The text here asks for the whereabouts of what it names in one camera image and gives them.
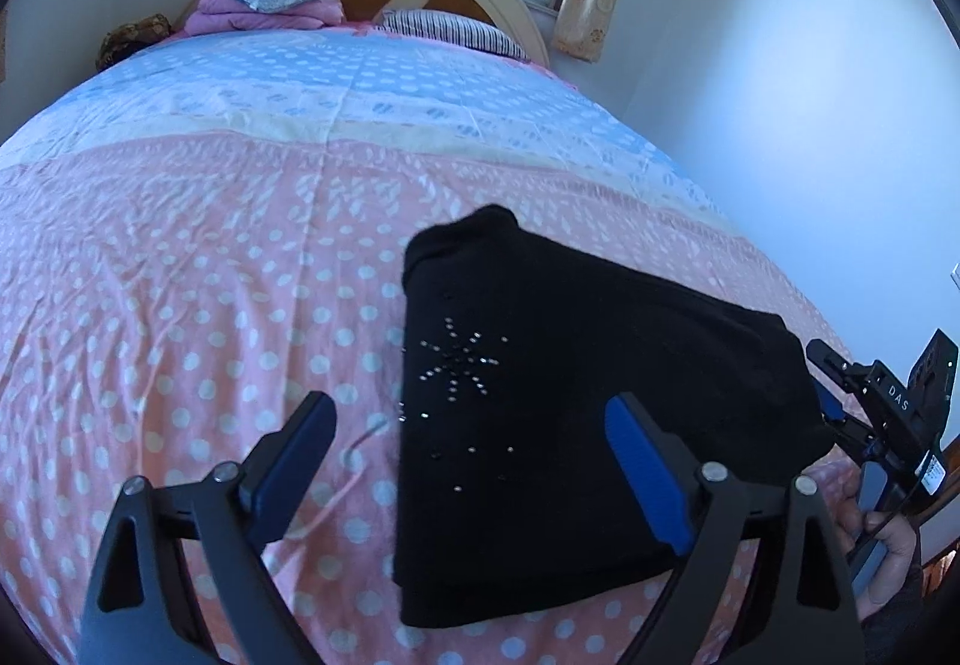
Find person right hand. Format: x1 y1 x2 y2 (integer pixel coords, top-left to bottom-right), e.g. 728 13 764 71
835 470 923 624

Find folded pink blanket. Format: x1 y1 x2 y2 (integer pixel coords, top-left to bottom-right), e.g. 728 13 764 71
182 0 347 37

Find brown patterned bag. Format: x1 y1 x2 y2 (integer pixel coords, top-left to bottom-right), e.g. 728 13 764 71
94 14 172 72

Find striped pillow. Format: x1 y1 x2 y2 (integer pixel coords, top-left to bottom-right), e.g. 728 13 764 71
377 9 529 62

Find black knit pants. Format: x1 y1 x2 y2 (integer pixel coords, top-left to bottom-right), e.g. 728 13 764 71
394 206 833 629

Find pink polka dot bedspread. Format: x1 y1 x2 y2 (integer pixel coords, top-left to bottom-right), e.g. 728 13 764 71
2 28 832 663

